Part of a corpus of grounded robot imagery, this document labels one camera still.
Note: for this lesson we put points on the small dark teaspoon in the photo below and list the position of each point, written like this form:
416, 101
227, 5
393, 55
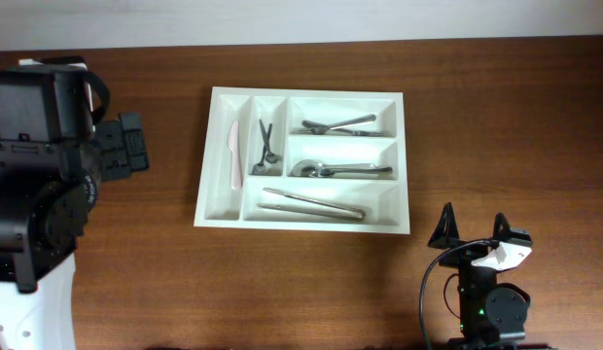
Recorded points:
270, 156
259, 168

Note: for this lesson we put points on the pink plastic knife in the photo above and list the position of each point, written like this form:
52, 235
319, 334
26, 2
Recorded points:
233, 146

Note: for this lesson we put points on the steel fork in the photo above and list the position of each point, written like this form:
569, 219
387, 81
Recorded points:
345, 131

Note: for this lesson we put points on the steel spoon tray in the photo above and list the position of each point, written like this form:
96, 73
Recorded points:
316, 163

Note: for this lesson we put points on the white plastic cutlery tray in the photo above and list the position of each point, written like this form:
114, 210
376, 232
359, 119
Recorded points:
384, 197

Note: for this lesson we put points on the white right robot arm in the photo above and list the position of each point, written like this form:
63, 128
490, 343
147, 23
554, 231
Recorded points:
491, 314

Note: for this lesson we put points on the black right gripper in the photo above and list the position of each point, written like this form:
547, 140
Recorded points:
442, 240

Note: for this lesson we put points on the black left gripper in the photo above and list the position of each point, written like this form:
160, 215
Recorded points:
125, 138

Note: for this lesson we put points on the steel fork tines down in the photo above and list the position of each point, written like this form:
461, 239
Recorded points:
320, 129

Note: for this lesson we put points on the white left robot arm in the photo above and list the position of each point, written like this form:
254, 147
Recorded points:
56, 150

